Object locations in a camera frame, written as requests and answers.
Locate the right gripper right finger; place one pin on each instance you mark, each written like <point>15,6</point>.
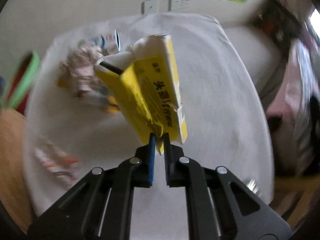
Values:
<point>219,205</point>

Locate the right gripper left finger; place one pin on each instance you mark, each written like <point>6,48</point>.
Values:
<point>99,206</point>

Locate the pink torn paper package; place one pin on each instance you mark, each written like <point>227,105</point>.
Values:
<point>61,164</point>

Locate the yellow cardboard box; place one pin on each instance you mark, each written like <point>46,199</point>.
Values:
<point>144,82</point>

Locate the small blue silver wrapper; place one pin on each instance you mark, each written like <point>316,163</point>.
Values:
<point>109,43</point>

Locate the green red trash bin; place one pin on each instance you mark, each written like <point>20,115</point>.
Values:
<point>22,83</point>

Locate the white table cloth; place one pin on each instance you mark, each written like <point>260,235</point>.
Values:
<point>225,119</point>

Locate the left fuzzy tan sleeve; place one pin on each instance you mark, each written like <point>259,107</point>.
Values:
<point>14,193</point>

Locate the bed with plaid sheet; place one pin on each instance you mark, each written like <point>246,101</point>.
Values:
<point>293,117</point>

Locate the crumpled brown yellow wrapper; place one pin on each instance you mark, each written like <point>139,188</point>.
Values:
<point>76,74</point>

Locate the dark bedside shelf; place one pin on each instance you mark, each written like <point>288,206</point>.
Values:
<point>279,24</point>

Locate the white wall socket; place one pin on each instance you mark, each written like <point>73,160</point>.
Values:
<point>178,4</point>

